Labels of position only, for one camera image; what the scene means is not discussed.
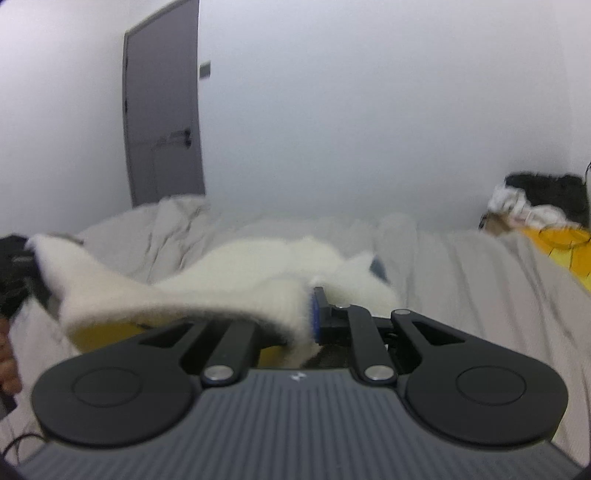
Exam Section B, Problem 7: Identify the cream sweater with blue stripes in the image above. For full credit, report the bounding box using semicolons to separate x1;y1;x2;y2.
28;235;402;368

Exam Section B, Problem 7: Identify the black door handle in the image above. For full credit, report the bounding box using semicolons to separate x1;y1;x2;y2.
155;128;192;149

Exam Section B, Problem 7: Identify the yellow cloth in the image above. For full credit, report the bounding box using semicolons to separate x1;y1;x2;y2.
520;227;591;290

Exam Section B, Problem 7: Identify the person's left hand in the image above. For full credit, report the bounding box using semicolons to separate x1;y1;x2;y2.
0;317;22;396

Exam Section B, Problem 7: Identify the grey bed cover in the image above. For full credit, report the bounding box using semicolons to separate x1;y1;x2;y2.
0;193;591;462

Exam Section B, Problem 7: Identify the black garment pile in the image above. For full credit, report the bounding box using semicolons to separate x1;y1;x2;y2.
505;172;590;228

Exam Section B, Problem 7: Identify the white crumpled cloth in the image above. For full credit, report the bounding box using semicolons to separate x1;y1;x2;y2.
488;183;580;230

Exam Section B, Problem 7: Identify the cardboard box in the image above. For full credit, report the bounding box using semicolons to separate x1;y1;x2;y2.
479;211;522;236

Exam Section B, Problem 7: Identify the grey door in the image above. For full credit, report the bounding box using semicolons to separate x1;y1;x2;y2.
122;1;205;206

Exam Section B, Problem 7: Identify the grey wall switch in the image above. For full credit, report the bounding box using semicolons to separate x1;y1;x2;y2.
198;62;211;79

